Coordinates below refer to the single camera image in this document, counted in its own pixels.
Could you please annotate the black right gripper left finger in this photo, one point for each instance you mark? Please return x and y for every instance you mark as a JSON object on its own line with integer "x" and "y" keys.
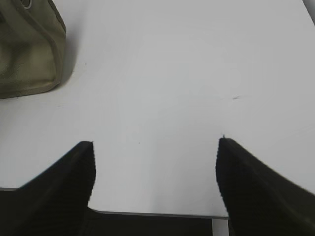
{"x": 55, "y": 202}

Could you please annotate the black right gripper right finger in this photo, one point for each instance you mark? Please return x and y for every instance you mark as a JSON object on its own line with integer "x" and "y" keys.
{"x": 258, "y": 200}

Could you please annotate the yellow canvas tote bag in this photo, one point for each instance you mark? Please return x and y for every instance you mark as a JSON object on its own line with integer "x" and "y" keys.
{"x": 32, "y": 43}

